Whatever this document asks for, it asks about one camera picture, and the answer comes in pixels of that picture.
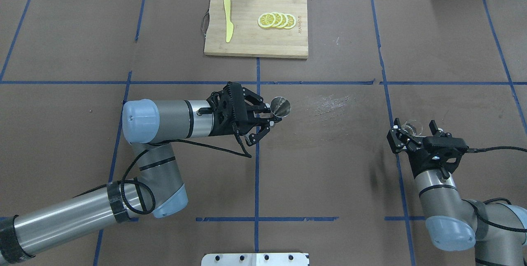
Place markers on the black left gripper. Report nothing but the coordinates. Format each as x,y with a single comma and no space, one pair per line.
222,126

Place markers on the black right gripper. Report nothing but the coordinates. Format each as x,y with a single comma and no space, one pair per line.
413,155

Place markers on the clear glass shaker cup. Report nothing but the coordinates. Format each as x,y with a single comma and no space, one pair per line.
413,127

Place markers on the steel measuring jigger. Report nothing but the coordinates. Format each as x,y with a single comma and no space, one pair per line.
279,107

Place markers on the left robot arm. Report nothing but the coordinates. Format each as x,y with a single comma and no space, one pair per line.
59,140

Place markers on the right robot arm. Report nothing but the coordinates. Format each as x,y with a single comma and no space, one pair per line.
495,229

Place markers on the bamboo cutting board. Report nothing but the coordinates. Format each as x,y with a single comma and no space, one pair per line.
249,39

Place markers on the yellow plastic knife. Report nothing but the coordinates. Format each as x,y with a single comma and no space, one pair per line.
229,25

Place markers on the lemon slices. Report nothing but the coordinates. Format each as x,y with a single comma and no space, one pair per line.
280,20

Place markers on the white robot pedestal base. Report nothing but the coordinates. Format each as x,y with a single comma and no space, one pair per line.
256,259

